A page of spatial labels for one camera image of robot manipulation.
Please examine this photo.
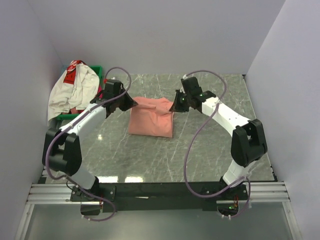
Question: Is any green plastic basket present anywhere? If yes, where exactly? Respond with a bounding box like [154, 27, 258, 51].
[55, 65, 104, 121]

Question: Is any salmon pink t shirt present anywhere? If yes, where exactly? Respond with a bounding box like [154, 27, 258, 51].
[128, 96, 174, 138]

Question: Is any magenta t shirt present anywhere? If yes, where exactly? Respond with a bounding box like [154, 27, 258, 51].
[61, 83, 105, 117]

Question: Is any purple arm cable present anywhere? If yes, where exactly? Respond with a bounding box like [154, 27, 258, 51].
[181, 70, 252, 221]
[44, 66, 132, 222]

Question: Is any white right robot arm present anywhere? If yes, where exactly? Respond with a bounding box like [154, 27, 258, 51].
[170, 74, 268, 200]

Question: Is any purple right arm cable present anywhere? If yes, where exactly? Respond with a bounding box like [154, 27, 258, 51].
[181, 70, 252, 221]

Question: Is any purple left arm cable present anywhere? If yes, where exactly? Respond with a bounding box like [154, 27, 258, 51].
[44, 66, 132, 222]

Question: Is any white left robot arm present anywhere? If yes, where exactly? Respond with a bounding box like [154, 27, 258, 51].
[42, 79, 137, 201]

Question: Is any aluminium rail frame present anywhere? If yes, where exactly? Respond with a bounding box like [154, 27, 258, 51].
[14, 119, 301, 240]

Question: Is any black base beam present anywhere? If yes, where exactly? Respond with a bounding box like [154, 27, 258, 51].
[70, 181, 248, 216]

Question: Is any white t shirt red print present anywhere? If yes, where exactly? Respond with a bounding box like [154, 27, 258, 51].
[47, 60, 100, 124]

